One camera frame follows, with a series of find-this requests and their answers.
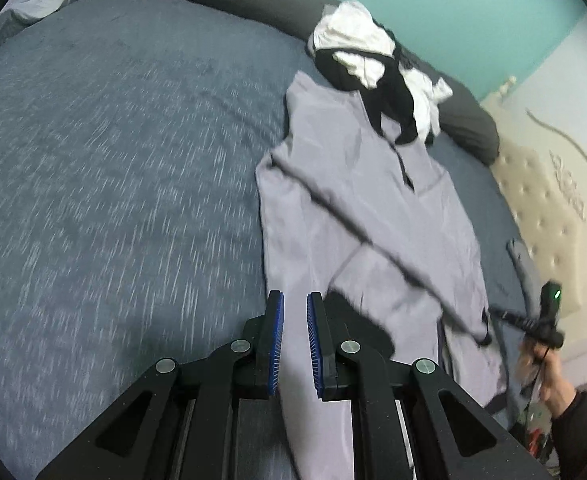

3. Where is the white garment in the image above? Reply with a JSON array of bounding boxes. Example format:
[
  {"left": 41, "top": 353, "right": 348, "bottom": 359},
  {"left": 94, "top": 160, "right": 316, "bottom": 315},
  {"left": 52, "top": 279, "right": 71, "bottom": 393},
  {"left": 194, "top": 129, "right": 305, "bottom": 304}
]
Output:
[{"left": 308, "top": 1, "right": 454, "bottom": 144}]

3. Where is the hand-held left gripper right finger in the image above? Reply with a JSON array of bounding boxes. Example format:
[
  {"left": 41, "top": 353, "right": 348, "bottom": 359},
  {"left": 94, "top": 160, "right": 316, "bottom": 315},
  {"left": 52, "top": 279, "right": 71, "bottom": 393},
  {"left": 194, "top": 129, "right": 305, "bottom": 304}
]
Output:
[{"left": 307, "top": 291, "right": 549, "bottom": 480}]

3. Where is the light grey jacket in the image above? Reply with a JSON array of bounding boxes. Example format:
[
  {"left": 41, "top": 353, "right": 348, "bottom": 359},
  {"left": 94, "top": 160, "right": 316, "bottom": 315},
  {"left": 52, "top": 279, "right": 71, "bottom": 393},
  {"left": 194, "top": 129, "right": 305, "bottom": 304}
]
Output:
[{"left": 254, "top": 71, "right": 512, "bottom": 480}]

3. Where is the person's right forearm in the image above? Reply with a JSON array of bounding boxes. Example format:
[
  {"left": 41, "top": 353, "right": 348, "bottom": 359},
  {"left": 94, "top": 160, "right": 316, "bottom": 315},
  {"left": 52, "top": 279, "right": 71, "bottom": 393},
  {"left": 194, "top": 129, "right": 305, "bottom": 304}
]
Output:
[{"left": 548, "top": 390, "right": 587, "bottom": 478}]

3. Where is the bed with blue sheet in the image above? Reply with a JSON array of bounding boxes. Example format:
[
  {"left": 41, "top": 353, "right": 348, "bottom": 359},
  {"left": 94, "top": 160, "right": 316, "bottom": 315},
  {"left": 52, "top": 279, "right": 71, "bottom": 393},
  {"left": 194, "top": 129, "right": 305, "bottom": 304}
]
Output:
[{"left": 0, "top": 0, "right": 539, "bottom": 480}]

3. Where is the person's right hand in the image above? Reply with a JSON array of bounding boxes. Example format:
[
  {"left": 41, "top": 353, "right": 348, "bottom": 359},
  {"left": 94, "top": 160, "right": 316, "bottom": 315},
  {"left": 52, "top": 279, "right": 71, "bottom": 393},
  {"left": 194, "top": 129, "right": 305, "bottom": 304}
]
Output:
[{"left": 516, "top": 340, "right": 580, "bottom": 418}]

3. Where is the cream tufted headboard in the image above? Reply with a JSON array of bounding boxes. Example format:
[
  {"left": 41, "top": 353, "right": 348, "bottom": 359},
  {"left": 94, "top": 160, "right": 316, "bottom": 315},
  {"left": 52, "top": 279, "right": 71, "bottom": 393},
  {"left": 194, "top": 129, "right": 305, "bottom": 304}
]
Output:
[{"left": 480, "top": 76, "right": 587, "bottom": 361}]

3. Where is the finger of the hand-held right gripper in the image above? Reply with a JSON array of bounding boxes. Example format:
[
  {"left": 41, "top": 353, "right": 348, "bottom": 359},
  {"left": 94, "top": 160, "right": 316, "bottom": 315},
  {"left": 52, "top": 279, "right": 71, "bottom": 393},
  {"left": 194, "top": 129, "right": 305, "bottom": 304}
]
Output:
[{"left": 487, "top": 307, "right": 530, "bottom": 329}]

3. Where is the dark grey long pillow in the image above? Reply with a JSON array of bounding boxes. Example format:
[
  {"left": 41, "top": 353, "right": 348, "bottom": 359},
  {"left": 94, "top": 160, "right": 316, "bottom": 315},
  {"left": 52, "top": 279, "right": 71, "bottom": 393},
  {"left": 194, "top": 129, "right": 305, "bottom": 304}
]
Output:
[{"left": 113, "top": 0, "right": 501, "bottom": 166}]

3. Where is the black cable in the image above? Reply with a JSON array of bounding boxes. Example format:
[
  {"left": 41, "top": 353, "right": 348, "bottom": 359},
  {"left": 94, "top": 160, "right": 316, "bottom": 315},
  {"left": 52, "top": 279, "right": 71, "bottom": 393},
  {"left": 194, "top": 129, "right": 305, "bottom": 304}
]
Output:
[{"left": 523, "top": 344, "right": 550, "bottom": 413}]

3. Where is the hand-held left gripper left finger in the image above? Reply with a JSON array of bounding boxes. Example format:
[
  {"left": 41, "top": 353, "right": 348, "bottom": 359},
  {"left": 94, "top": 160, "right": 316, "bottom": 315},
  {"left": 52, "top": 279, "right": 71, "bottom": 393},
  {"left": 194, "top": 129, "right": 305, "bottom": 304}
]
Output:
[{"left": 36, "top": 290, "right": 285, "bottom": 480}]

